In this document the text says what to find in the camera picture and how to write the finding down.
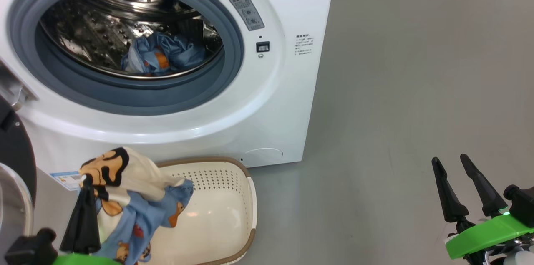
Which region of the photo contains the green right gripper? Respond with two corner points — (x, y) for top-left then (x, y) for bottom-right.
(431, 154), (534, 265)

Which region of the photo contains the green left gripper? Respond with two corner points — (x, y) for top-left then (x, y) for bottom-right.
(52, 178), (121, 265)

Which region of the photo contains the cream orange black print garment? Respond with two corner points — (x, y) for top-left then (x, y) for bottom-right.
(78, 147), (194, 265)

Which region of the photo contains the black round glass washer door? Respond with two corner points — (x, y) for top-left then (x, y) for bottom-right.
(0, 94), (37, 238)

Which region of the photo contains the blue bear-print garment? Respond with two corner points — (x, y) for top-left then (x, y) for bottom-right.
(121, 32), (207, 76)

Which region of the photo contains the stainless steel washing machine drum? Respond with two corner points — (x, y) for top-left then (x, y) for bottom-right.
(39, 0), (224, 80)

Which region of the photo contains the white front-load washing machine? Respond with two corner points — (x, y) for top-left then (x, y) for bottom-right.
(0, 0), (338, 176)

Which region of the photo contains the blue energy label sticker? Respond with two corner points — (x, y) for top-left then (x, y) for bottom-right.
(50, 171), (82, 191)

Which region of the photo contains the cream perforated laundry basket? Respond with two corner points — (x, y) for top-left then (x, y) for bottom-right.
(138, 156), (257, 265)

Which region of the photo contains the round white filter cover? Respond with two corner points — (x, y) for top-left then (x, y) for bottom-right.
(244, 147), (283, 165)

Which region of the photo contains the grey warning label sticker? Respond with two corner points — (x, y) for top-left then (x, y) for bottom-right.
(224, 0), (265, 32)

